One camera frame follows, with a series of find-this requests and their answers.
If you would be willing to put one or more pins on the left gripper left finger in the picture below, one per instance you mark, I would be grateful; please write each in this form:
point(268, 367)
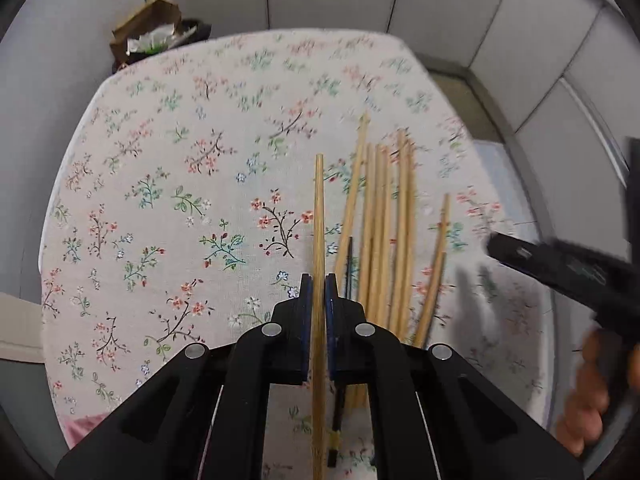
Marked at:
point(203, 414)

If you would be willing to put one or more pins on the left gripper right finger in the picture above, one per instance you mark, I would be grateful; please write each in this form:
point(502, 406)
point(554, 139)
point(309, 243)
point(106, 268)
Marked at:
point(433, 415)

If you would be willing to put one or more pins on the wooden chopstick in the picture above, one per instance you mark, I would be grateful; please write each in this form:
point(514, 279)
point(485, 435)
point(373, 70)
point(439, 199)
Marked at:
point(318, 333)
point(350, 206)
point(433, 286)
point(366, 231)
point(400, 233)
point(382, 314)
point(377, 219)
point(405, 297)

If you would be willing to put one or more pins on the person's right hand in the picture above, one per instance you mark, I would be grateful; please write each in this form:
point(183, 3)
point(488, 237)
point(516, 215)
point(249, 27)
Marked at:
point(581, 422)

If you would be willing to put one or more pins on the pink plastic utensil basket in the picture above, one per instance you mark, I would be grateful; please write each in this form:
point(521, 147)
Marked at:
point(74, 429)

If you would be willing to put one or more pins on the floral tablecloth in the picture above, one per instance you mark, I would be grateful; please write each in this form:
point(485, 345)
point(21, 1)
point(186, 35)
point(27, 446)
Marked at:
point(184, 209)

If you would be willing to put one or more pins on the leaning wooden chopstick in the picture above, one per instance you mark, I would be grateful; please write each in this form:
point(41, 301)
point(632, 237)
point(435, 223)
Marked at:
point(350, 206)

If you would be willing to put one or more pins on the black trash bin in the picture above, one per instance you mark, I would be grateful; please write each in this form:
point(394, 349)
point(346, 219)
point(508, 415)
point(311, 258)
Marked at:
point(192, 32)

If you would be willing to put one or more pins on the brown cardboard box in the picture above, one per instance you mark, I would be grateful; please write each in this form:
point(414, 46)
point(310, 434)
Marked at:
point(152, 14)

